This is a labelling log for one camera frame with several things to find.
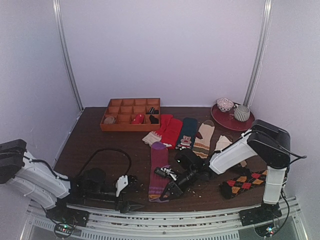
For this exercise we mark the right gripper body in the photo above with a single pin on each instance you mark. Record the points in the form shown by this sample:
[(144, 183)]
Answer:
[(175, 186)]

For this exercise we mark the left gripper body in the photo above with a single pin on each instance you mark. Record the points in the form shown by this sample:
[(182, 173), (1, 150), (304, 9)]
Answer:
[(121, 190)]

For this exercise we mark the magenta purple ribbed sock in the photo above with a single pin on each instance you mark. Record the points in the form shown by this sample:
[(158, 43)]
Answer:
[(159, 158)]

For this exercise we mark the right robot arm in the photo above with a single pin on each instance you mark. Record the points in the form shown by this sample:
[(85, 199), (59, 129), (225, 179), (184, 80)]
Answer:
[(269, 142)]

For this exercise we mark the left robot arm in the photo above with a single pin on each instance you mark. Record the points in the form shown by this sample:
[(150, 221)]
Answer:
[(35, 179)]

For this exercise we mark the green reindeer sock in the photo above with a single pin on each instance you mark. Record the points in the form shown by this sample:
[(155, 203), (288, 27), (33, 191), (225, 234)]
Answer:
[(187, 134)]

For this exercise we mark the argyle black orange sock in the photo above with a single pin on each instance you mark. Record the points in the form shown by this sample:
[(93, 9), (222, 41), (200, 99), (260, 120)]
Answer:
[(242, 183)]

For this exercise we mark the cream striped sock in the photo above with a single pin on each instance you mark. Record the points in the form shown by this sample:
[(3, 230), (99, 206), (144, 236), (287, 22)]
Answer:
[(201, 146)]

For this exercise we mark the cream red-trim sock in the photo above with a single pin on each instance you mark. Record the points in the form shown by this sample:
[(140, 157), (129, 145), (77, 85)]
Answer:
[(151, 138)]

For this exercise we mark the red long sock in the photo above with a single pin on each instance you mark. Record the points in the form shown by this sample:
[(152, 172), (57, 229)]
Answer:
[(171, 133)]

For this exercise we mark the cream brown short sock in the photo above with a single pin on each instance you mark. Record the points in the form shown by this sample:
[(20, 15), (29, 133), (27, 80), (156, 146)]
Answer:
[(223, 142)]

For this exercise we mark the beige sock in tray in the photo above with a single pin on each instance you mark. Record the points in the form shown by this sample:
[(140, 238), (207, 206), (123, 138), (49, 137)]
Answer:
[(109, 120)]

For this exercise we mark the red rolled sock in tray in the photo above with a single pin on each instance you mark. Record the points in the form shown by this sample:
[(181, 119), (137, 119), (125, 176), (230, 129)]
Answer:
[(138, 119)]

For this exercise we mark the black rolled sock in tray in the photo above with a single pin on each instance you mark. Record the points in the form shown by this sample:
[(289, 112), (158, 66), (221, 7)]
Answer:
[(154, 119)]

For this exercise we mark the wooden divided organizer tray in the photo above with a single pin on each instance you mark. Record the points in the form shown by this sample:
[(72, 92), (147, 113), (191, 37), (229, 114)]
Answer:
[(125, 109)]

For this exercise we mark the black striped sock in tray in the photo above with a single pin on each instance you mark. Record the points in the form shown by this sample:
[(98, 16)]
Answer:
[(152, 111)]

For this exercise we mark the red round tray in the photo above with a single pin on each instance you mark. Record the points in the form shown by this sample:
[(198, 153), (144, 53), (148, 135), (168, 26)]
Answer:
[(227, 119)]

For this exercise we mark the patterned white red bowl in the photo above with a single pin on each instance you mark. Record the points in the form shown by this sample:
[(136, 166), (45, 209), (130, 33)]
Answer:
[(224, 104)]

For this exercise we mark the striped grey cup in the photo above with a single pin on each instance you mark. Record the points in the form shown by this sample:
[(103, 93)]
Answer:
[(241, 113)]

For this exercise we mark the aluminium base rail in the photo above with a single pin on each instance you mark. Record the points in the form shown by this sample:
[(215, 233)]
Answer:
[(225, 224)]

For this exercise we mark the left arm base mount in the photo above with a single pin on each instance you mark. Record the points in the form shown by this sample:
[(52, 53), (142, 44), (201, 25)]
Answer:
[(69, 216)]

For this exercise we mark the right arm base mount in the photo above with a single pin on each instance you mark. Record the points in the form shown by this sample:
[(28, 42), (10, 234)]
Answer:
[(264, 212)]

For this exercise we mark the left aluminium frame post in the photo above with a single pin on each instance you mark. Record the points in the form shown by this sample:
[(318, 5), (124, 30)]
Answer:
[(65, 53)]

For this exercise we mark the aluminium frame post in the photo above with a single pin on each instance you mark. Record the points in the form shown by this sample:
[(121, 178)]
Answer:
[(261, 47), (65, 53)]

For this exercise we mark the right aluminium frame post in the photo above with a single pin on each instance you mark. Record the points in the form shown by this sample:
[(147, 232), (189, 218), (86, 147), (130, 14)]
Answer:
[(261, 47)]

